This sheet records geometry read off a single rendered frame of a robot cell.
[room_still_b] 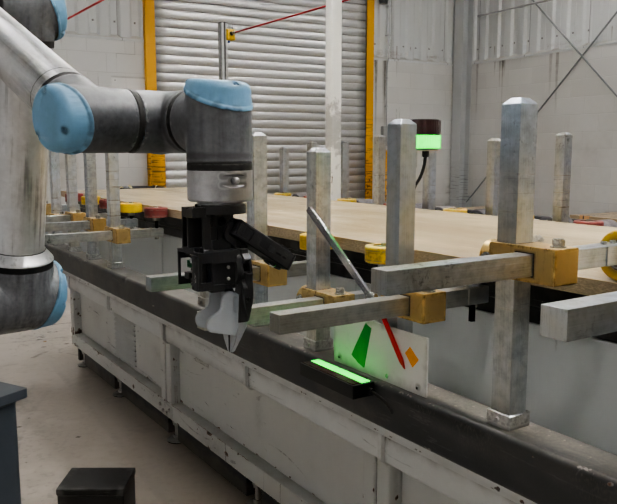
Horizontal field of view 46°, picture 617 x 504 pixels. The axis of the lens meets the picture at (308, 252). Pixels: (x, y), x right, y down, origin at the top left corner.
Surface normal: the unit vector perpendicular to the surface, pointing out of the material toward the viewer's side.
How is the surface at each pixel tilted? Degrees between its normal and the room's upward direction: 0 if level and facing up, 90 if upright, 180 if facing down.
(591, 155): 90
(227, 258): 90
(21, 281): 102
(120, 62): 90
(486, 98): 90
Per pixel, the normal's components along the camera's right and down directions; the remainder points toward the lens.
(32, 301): 0.72, 0.27
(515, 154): -0.84, 0.07
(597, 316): 0.55, 0.11
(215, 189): -0.04, 0.14
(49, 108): -0.68, 0.13
